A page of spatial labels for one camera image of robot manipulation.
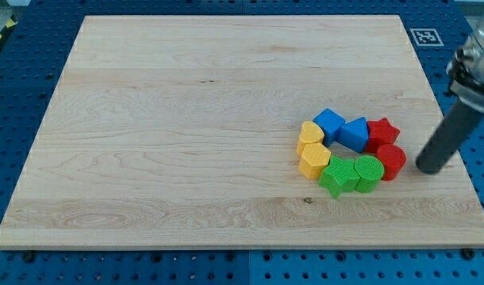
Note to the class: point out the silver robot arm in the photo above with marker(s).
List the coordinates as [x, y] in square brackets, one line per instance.
[466, 70]

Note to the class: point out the yellow heart block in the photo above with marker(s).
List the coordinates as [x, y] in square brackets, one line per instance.
[310, 133]

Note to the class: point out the yellow hexagon block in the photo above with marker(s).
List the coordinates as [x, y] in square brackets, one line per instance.
[314, 158]

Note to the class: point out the light wooden board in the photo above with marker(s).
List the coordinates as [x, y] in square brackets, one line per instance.
[180, 132]

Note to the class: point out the blue cube block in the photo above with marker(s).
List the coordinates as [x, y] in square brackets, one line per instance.
[330, 123]

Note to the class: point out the green star block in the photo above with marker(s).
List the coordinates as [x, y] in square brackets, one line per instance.
[339, 176]

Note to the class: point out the blue triangle block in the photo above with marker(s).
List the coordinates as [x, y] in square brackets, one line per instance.
[354, 135]

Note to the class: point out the green cylinder block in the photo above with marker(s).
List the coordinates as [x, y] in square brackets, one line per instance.
[370, 171]

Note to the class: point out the red star block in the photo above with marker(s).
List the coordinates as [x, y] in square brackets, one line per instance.
[380, 132]

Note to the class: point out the red cylinder block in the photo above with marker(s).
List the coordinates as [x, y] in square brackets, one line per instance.
[393, 159]

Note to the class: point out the white fiducial marker tag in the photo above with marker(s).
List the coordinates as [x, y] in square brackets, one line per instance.
[426, 37]

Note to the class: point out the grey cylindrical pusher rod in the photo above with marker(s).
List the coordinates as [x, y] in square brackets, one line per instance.
[459, 122]

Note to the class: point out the yellow black hazard tape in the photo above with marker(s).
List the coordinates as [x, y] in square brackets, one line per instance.
[7, 30]

